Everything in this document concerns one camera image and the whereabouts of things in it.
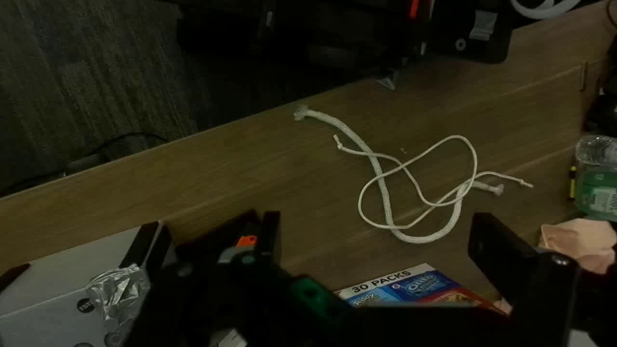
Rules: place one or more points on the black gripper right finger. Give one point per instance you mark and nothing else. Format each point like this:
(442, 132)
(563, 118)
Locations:
(513, 282)

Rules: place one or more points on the pink cloth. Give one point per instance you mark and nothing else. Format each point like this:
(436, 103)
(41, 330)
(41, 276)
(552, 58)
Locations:
(579, 239)

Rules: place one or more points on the black equipment case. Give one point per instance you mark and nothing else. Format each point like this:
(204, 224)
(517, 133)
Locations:
(359, 31)

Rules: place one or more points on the grey computer case with holes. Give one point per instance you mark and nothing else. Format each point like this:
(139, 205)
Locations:
(44, 295)

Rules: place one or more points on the blue cardboard box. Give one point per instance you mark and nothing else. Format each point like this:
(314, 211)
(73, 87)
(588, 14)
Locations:
(411, 288)

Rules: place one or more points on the green label plastic bottle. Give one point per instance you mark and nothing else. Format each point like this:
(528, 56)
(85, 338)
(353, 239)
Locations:
(598, 186)

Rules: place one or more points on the crumpled clear plastic wrapper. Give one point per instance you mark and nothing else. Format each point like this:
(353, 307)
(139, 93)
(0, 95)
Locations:
(118, 290)

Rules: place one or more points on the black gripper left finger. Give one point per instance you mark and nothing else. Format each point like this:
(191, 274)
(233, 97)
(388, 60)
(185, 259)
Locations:
(193, 301)

